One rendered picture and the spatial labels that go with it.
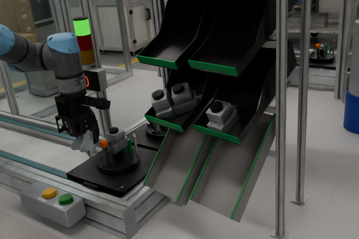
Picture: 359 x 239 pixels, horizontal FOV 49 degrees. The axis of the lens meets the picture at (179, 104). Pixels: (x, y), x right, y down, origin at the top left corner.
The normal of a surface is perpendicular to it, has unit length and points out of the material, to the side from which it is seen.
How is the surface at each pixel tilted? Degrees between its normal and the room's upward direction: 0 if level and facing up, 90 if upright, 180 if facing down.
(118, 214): 90
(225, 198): 45
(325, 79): 90
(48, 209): 90
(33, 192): 0
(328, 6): 90
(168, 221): 0
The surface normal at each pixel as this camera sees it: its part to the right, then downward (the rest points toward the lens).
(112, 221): -0.55, 0.36
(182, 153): -0.55, -0.42
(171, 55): -0.36, -0.70
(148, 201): 0.83, 0.14
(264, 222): -0.09, -0.92
